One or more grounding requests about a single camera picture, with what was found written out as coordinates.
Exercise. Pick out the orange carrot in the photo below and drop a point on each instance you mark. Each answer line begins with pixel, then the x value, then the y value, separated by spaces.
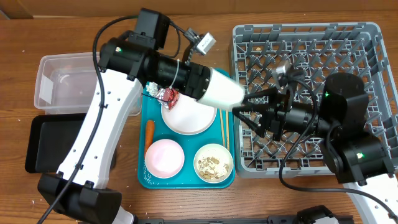
pixel 149 134

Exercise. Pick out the black waste tray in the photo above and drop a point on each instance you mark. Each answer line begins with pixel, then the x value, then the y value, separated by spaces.
pixel 51 138

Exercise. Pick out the white tissue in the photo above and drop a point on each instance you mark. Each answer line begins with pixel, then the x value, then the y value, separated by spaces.
pixel 152 88

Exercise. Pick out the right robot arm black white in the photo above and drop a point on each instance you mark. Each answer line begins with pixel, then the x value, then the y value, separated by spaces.
pixel 356 156

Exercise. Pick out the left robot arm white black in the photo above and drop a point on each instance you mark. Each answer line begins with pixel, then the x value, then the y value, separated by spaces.
pixel 123 66

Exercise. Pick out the wooden chopstick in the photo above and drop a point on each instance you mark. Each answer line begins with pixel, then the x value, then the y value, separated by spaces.
pixel 227 131
pixel 222 127

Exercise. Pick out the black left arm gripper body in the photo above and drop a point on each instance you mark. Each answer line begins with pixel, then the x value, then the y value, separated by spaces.
pixel 185 74

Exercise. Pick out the clear plastic bin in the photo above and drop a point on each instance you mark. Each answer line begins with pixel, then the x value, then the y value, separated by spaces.
pixel 65 83

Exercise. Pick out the pink bowl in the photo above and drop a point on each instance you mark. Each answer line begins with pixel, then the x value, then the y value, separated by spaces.
pixel 164 158

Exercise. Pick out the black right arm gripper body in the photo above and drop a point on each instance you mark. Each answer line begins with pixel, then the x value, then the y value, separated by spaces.
pixel 270 115

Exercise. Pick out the white plastic cup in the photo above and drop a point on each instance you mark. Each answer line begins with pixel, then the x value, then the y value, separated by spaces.
pixel 222 92

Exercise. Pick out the large white plate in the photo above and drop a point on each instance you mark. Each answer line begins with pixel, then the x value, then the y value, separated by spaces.
pixel 188 117

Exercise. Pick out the red snack wrapper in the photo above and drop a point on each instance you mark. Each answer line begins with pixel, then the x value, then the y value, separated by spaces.
pixel 167 97

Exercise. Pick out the teal plastic tray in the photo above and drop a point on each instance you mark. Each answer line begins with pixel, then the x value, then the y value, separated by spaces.
pixel 186 178

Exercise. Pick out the cream bowl with food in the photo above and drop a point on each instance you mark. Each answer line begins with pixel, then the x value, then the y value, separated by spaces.
pixel 213 163

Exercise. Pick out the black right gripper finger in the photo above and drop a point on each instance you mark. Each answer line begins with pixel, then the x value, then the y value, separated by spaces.
pixel 259 108
pixel 259 94

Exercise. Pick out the grey dishwasher rack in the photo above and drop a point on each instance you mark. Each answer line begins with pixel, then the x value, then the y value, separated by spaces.
pixel 319 49

